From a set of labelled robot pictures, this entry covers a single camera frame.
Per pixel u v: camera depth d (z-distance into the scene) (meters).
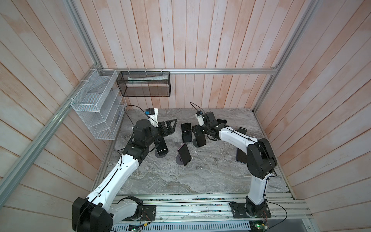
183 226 0.70
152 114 0.65
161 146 0.90
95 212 0.37
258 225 0.71
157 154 0.90
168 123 0.64
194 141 1.02
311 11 0.69
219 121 0.96
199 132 0.86
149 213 0.73
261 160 0.50
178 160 0.94
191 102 1.18
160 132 0.65
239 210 0.73
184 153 0.85
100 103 0.71
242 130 0.98
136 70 0.94
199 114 0.84
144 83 1.05
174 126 0.68
